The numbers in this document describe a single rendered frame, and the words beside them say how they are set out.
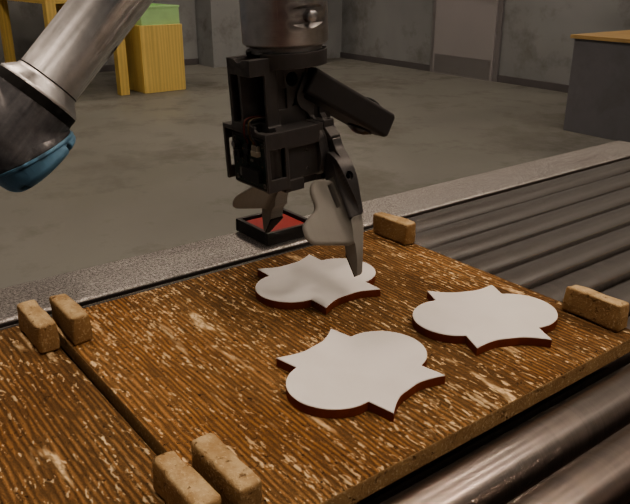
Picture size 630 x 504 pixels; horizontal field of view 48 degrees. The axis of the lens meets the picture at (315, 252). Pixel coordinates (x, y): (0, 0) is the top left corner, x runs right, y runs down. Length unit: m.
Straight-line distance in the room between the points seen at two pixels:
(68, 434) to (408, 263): 0.41
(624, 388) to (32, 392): 0.47
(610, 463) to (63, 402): 0.39
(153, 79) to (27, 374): 7.52
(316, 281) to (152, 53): 7.40
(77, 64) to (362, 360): 0.60
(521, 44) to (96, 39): 7.91
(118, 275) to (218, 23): 9.35
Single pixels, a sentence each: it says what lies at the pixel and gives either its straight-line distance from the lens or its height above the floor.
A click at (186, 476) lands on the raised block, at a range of 0.44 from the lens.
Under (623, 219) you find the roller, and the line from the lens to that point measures 1.08.
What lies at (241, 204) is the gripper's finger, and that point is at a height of 1.02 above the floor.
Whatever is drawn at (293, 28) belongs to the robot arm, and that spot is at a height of 1.19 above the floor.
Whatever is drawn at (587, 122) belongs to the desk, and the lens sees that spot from 6.22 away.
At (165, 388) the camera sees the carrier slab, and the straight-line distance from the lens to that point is 0.57.
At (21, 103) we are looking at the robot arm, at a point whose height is 1.08.
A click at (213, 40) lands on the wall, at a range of 10.10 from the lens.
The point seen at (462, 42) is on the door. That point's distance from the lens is 9.30.
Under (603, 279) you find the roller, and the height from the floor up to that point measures 0.91.
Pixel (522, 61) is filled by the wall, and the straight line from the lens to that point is 8.76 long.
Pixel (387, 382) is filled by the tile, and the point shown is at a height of 0.94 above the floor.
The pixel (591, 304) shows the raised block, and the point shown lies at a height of 0.95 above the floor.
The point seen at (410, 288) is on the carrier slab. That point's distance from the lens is 0.73.
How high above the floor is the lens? 1.24
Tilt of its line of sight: 22 degrees down
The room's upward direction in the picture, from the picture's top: straight up
